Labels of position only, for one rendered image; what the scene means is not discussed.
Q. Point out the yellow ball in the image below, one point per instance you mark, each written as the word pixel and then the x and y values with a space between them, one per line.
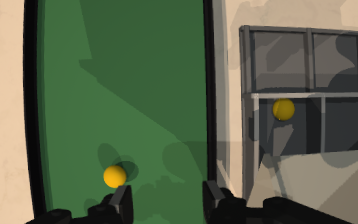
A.
pixel 283 109
pixel 114 175

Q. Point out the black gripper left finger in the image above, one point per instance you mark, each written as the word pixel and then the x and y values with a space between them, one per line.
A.
pixel 116 208

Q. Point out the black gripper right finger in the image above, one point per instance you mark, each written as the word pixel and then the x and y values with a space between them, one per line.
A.
pixel 276 210

